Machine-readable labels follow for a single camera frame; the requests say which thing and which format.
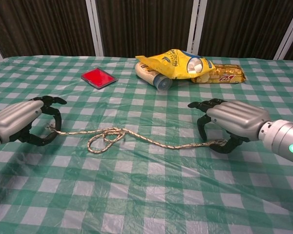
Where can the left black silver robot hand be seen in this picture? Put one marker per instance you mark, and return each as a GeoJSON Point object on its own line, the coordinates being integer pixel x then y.
{"type": "Point", "coordinates": [14, 117]}

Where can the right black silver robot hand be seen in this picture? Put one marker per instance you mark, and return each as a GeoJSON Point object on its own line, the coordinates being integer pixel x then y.
{"type": "Point", "coordinates": [239, 117]}

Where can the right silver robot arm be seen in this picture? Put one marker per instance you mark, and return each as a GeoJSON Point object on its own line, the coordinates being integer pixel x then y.
{"type": "Point", "coordinates": [280, 139]}

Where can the gold cracker package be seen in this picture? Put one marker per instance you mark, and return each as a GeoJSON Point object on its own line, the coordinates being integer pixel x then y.
{"type": "Point", "coordinates": [229, 73]}

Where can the yellow snack bag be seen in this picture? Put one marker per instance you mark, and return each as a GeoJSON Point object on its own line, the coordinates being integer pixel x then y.
{"type": "Point", "coordinates": [171, 64]}

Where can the red flat plastic box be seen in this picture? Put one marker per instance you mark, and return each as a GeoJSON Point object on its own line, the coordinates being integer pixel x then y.
{"type": "Point", "coordinates": [98, 77]}

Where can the green white checkered tablecloth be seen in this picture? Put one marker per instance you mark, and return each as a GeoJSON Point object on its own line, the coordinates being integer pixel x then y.
{"type": "Point", "coordinates": [146, 190]}

